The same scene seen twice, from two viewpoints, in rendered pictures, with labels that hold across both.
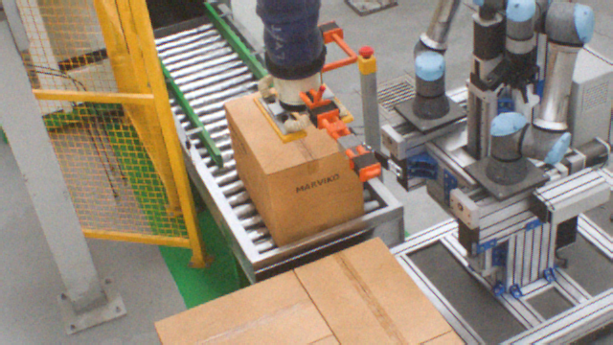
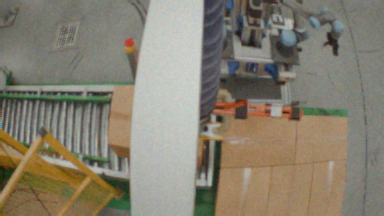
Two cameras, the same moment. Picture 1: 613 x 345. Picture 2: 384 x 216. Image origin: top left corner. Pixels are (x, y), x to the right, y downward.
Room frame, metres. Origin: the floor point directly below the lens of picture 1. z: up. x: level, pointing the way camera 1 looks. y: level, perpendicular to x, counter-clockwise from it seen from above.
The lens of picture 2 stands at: (2.49, 0.68, 3.73)
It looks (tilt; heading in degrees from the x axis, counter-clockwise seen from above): 72 degrees down; 294
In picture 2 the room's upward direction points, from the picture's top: 2 degrees counter-clockwise
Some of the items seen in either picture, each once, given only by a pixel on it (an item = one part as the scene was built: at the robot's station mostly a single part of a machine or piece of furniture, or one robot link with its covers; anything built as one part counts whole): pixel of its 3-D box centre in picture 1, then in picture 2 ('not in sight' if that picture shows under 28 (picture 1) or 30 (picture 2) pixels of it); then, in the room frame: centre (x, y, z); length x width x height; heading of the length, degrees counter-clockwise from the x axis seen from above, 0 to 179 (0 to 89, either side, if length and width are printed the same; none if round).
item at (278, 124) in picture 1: (279, 112); (192, 128); (2.77, 0.04, 1.17); 0.34 x 0.10 x 0.05; 17
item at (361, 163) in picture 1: (364, 166); (294, 114); (2.22, -0.22, 1.28); 0.08 x 0.07 x 0.05; 17
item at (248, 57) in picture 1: (257, 59); (40, 93); (4.22, 0.14, 0.60); 1.60 x 0.10 x 0.09; 18
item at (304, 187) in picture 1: (293, 160); (156, 127); (3.03, 0.02, 0.75); 0.60 x 0.40 x 0.40; 16
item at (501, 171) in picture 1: (507, 160); (285, 46); (2.38, -0.74, 1.09); 0.15 x 0.15 x 0.10
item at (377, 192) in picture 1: (293, 100); (71, 91); (3.90, -0.02, 0.50); 2.31 x 0.05 x 0.19; 18
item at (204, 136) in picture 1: (166, 87); (35, 150); (4.05, 0.65, 0.60); 1.60 x 0.10 x 0.09; 18
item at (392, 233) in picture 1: (330, 255); not in sight; (2.68, -0.09, 0.47); 0.70 x 0.03 x 0.15; 108
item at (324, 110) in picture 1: (324, 114); (241, 109); (2.56, -0.12, 1.28); 0.10 x 0.08 x 0.06; 107
